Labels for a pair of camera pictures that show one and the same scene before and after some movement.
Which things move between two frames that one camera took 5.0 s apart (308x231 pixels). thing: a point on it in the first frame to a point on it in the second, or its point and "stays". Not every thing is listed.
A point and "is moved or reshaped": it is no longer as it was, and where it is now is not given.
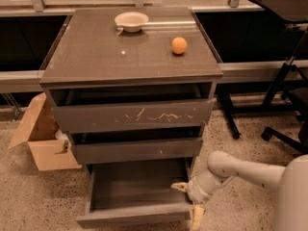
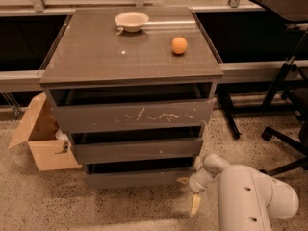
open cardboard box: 50,146 stays
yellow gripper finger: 197,216 to 195,201
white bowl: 131,21 stays
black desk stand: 293,7 stays
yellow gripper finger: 183,186 to 183,180
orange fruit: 179,45 stays
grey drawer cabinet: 135,88 stays
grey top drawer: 133,107 stays
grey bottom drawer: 125,191 is moved or reshaped
